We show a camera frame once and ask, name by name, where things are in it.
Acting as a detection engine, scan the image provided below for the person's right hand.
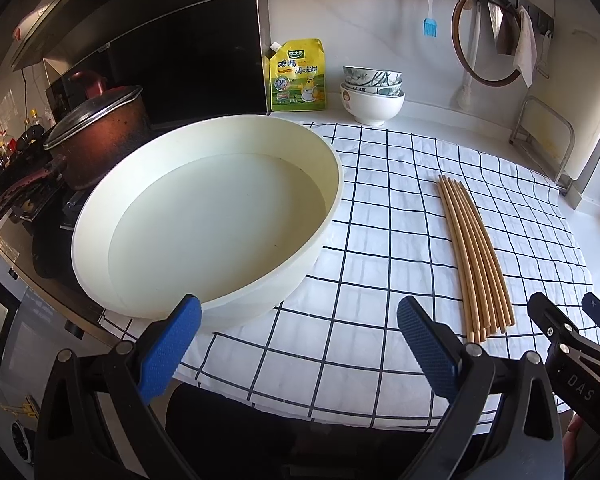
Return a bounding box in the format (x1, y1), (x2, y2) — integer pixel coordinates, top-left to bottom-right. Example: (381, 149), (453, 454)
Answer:
(562, 413), (585, 479)

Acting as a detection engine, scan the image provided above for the white black-checked cloth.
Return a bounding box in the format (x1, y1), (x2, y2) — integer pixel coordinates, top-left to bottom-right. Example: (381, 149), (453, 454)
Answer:
(99, 120), (600, 434)

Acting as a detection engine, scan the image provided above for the large white round basin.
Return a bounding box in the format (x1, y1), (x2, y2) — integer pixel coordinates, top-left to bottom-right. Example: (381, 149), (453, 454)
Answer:
(71, 115), (343, 333)

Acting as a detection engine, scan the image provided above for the metal dish rack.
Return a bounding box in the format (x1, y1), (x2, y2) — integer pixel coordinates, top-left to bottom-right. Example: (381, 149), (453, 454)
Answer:
(508, 94), (576, 196)

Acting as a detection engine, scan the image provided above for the brown cooking pot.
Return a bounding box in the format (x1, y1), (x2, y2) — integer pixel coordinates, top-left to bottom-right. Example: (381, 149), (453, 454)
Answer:
(48, 94), (152, 190)

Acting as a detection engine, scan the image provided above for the white ceramic bowl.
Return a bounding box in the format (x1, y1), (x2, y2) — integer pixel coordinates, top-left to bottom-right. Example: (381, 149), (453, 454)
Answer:
(340, 82), (405, 126)

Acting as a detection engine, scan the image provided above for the glass pot lid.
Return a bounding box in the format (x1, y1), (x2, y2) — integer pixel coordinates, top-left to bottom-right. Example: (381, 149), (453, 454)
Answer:
(43, 86), (142, 151)

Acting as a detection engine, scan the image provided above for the white hanging towel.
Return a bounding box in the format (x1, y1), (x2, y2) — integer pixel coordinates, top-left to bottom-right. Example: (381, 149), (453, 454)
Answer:
(513, 6), (538, 88)

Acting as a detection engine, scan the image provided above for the blue patterned bowl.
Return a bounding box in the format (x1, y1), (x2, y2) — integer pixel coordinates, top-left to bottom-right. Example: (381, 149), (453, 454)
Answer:
(342, 81), (403, 96)
(342, 65), (402, 87)

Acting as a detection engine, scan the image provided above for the yellow seasoning pouch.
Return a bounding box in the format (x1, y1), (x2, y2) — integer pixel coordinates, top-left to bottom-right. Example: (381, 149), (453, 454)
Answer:
(268, 38), (327, 112)

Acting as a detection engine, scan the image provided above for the blue silicone brush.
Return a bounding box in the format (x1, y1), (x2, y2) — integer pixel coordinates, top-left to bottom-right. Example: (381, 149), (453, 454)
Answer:
(422, 0), (438, 38)

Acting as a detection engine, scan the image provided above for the brown round hoop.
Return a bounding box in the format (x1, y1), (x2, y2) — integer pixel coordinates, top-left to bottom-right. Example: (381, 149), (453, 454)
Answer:
(451, 0), (520, 88)

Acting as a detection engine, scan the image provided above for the black range hood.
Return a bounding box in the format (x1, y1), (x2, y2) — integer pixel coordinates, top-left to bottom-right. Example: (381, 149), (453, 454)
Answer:
(9, 0), (257, 72)

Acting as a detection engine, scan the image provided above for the dark pan with handle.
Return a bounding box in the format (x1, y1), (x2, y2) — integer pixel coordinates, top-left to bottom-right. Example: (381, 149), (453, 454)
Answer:
(0, 155), (67, 220)

